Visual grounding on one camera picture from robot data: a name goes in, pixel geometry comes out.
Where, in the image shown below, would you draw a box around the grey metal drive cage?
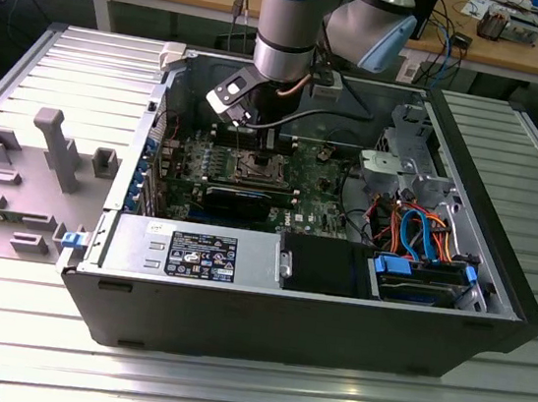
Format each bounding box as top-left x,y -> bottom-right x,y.
351,96 -> 466,212

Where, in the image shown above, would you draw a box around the grey parts rack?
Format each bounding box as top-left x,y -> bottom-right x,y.
0,100 -> 128,274

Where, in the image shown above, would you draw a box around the green RAM stick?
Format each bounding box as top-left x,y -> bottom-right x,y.
206,176 -> 298,205

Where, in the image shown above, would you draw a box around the green motherboard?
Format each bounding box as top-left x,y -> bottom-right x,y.
147,119 -> 374,248

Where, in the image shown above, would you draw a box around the black graphics card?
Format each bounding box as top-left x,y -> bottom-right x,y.
200,183 -> 275,225

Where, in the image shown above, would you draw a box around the blue data wire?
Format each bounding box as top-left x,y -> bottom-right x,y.
393,203 -> 444,267

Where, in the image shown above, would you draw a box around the small black box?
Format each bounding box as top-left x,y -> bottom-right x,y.
449,29 -> 474,51

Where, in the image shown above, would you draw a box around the black PC case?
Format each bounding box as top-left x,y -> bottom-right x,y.
45,30 -> 538,402

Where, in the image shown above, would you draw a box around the white power strip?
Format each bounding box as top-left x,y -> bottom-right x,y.
395,54 -> 424,86

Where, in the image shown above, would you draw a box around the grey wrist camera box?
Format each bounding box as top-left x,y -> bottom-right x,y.
309,69 -> 346,103

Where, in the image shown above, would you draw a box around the black camera cable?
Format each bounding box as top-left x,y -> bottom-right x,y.
246,97 -> 376,144

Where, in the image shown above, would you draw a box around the orange data wire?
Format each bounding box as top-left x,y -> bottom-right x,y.
427,214 -> 472,267

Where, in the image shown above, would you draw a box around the silver power supply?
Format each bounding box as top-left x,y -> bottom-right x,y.
99,211 -> 291,297

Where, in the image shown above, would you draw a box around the black RAM slot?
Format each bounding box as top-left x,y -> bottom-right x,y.
212,129 -> 301,147
210,140 -> 299,158
213,123 -> 302,142
211,133 -> 300,152

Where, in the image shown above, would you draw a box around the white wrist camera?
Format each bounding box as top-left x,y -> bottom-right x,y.
203,61 -> 262,129

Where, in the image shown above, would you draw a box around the blue case latch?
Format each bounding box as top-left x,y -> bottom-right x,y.
59,227 -> 91,255

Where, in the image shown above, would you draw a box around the metal socket cover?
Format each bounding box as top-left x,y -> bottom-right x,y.
230,148 -> 291,189

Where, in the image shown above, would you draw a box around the black tower box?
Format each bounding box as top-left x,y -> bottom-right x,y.
408,0 -> 442,44

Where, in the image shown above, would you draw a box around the grey metal device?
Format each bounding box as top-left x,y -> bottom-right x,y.
506,12 -> 538,48

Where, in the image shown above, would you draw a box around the hard disk blue carrier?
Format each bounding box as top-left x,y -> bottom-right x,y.
364,250 -> 483,315

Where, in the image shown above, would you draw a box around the CPU socket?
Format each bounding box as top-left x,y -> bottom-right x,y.
228,147 -> 299,191

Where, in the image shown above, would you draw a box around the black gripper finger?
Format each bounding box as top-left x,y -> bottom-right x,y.
254,128 -> 280,163

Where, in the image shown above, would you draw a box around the metal heat sink cooler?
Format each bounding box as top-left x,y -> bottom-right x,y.
475,3 -> 514,44

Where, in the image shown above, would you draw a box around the red power wires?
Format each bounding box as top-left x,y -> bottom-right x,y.
366,197 -> 407,254

